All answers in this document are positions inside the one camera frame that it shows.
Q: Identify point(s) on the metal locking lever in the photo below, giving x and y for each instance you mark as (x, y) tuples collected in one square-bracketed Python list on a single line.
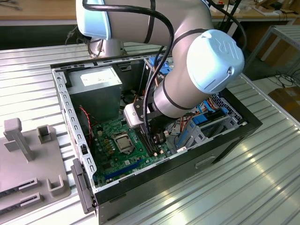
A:
[(131, 144)]

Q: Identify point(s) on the silver CPU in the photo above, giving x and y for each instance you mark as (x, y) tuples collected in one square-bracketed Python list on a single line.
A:
[(123, 143)]

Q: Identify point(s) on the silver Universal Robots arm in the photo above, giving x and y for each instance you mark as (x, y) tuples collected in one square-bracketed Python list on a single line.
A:
[(187, 70)]

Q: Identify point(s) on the black RAM slot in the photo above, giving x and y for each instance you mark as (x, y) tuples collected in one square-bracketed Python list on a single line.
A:
[(146, 145), (151, 150)]

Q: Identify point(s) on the hard disk in blue carrier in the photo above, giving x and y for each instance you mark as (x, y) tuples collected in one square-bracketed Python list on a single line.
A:
[(206, 117)]

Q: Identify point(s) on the grey optical drive bay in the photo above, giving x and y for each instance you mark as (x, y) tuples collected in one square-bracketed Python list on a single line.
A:
[(150, 77)]

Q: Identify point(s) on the grey metal disk bay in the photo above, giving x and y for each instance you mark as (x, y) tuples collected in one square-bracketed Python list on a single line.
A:
[(211, 133)]

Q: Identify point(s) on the green motherboard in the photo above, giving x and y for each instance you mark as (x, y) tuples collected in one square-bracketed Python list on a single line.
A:
[(122, 164)]

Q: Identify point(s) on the blue expansion slot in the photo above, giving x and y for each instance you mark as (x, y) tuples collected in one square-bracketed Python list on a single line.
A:
[(123, 170)]

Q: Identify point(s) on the black open PC case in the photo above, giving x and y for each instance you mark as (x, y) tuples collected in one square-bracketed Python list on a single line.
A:
[(159, 185)]

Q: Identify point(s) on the blue plastic bay latch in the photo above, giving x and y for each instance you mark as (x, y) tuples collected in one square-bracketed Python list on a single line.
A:
[(162, 69)]

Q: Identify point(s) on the grey power supply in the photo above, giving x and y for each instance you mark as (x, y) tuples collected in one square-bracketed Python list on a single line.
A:
[(93, 100)]

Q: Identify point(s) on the black case fan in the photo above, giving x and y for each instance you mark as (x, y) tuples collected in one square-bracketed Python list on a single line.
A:
[(85, 133)]

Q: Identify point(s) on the dark grey case latch bar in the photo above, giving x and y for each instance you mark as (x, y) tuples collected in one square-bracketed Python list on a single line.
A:
[(80, 186)]

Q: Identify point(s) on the labelled brown cardboard box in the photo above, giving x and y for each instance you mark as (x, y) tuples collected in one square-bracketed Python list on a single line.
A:
[(286, 100)]

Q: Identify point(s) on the small white box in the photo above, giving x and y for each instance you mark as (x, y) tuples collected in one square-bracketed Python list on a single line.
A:
[(225, 9)]

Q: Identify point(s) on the grey parts rack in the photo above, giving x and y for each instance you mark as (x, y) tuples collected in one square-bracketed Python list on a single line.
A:
[(28, 168)]

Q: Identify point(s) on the large brown cardboard box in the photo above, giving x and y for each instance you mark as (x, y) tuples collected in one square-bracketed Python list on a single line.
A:
[(279, 51)]

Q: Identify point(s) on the long wooden desk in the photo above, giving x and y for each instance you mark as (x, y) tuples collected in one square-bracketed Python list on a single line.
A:
[(257, 14)]

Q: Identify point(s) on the grey slatted side table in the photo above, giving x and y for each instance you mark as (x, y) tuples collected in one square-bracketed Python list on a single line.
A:
[(288, 32)]

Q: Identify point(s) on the blue plastic rail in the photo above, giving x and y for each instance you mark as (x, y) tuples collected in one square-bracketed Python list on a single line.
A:
[(181, 139)]

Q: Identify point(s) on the white camera on black mount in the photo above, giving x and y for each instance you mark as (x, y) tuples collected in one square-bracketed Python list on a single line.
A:
[(133, 114)]

